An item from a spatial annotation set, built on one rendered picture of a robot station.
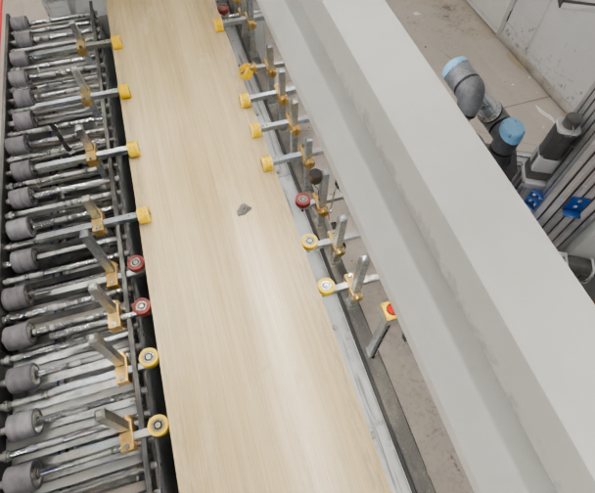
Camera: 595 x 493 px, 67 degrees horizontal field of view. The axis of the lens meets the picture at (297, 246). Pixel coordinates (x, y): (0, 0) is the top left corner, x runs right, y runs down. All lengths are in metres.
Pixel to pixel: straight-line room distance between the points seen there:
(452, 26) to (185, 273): 4.01
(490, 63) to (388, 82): 4.49
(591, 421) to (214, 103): 2.64
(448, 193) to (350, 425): 1.56
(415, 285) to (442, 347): 0.06
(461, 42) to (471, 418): 4.81
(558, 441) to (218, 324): 1.75
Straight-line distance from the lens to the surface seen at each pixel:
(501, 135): 2.35
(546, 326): 0.36
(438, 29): 5.21
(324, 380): 1.91
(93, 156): 2.61
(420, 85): 0.48
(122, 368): 2.12
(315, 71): 0.62
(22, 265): 2.54
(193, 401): 1.93
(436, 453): 2.89
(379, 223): 0.48
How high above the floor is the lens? 2.76
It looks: 59 degrees down
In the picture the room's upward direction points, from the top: 1 degrees clockwise
